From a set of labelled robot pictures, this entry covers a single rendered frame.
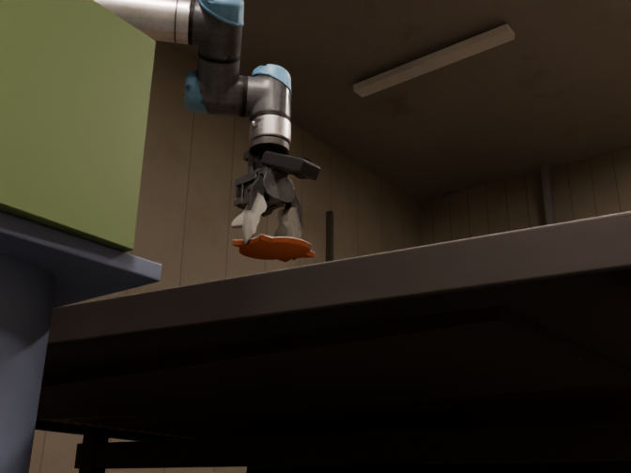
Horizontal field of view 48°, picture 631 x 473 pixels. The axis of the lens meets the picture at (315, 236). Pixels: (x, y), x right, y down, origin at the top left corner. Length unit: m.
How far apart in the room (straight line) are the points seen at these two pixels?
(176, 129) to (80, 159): 4.25
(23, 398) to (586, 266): 0.55
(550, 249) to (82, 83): 0.50
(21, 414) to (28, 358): 0.05
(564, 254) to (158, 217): 4.00
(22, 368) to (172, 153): 4.19
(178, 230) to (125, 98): 3.97
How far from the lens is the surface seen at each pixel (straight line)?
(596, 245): 0.76
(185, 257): 4.71
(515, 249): 0.78
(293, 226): 1.24
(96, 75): 0.76
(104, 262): 0.71
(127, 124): 0.76
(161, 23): 1.27
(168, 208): 4.71
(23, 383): 0.72
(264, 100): 1.31
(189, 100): 1.32
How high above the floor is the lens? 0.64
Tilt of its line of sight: 21 degrees up
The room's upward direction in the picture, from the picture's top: 1 degrees clockwise
